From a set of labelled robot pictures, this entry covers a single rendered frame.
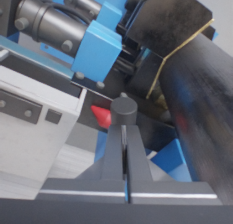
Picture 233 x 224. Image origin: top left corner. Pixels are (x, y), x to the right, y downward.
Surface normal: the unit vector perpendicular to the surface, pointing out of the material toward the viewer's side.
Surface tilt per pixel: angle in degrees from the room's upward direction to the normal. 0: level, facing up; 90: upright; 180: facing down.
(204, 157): 90
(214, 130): 90
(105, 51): 0
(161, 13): 0
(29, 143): 0
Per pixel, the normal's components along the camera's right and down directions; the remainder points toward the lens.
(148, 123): -0.03, 0.64
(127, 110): 0.01, -0.77
